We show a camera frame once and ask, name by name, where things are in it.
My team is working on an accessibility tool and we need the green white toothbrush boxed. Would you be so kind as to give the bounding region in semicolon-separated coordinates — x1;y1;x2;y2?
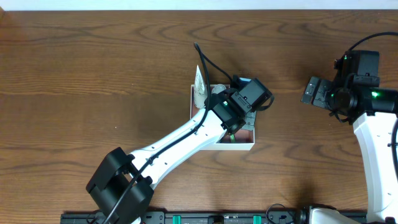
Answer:
230;134;236;143

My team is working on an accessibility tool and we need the white Pantene tube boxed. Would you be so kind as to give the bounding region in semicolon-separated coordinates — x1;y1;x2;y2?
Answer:
193;65;208;109

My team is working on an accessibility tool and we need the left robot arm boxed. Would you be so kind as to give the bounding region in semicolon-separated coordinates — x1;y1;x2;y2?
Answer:
86;77;274;223

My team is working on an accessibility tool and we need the clear soap pump bottle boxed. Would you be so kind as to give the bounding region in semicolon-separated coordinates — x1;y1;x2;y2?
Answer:
211;84;226;94

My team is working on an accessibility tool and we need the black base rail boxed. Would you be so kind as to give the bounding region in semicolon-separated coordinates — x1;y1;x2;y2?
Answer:
60;207;368;224

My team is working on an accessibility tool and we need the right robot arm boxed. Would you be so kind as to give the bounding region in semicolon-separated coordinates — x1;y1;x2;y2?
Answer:
301;50;397;223

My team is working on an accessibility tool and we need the white box pink interior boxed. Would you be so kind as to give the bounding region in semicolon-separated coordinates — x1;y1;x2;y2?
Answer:
190;85;255;151

